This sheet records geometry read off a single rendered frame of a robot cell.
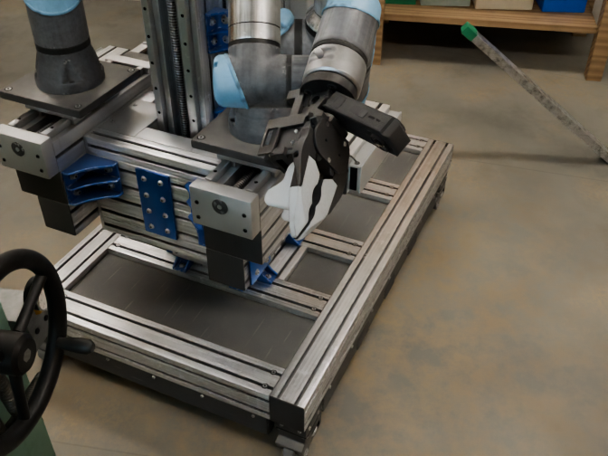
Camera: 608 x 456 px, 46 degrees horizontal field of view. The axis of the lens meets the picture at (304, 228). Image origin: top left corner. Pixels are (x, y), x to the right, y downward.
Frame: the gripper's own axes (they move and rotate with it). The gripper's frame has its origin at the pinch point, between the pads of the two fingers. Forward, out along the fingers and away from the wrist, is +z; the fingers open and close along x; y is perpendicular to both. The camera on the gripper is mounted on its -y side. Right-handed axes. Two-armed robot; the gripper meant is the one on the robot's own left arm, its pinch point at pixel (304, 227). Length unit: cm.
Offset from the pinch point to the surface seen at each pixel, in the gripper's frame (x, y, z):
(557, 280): -155, 24, -72
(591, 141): -179, 25, -145
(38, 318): -19, 73, 3
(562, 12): -194, 48, -236
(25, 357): -1.2, 43.1, 16.3
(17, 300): -15, 76, 1
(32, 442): -36, 85, 22
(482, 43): -125, 49, -154
